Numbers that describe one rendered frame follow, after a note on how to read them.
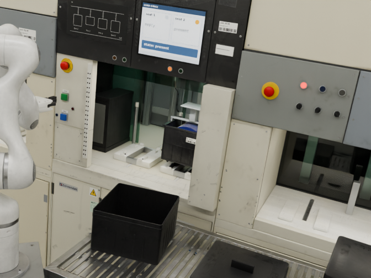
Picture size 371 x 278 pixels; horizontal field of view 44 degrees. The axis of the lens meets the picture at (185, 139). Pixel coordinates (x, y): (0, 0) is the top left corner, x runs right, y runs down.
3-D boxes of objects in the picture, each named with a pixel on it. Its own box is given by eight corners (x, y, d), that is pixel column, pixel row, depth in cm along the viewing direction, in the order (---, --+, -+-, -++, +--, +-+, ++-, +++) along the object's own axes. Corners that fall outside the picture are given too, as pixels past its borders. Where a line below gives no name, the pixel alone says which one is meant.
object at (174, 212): (115, 217, 203) (118, 182, 197) (175, 231, 198) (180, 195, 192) (89, 249, 177) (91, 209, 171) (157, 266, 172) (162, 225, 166)
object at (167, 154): (157, 165, 229) (163, 104, 219) (173, 154, 247) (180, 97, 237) (201, 177, 221) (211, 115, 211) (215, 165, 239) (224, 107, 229)
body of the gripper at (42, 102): (17, 112, 197) (35, 107, 207) (37, 117, 194) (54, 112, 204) (17, 95, 195) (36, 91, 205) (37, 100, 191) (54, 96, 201)
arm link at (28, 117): (43, 69, 168) (43, 125, 190) (10, 48, 172) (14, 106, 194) (25, 80, 162) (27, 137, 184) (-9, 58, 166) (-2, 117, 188)
